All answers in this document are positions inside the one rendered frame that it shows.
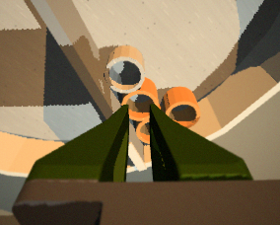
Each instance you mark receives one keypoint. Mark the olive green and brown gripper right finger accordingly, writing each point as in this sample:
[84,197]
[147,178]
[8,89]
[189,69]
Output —
[179,154]

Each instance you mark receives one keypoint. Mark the tan hollow cylinder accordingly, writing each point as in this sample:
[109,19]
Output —
[125,84]

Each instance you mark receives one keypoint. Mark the orange metal sleeve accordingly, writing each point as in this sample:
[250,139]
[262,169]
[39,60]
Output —
[142,129]
[181,96]
[141,111]

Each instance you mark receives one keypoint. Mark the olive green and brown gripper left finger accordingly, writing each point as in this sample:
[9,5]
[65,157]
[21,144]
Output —
[100,153]

